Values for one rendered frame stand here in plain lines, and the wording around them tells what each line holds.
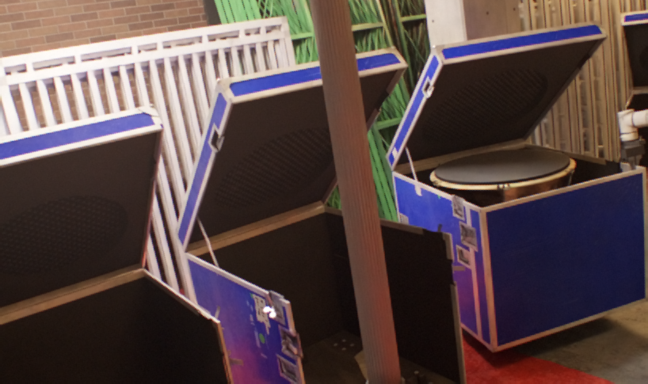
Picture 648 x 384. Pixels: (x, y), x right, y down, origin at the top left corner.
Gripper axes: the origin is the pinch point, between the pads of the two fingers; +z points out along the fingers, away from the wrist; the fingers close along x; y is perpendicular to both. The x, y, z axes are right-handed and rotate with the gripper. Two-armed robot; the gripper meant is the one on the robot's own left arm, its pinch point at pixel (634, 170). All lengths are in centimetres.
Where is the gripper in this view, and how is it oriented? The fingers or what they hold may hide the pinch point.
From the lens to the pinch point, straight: 383.4
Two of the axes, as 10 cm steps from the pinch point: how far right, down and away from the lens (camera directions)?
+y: -2.4, -0.2, 9.7
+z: 2.0, 9.8, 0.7
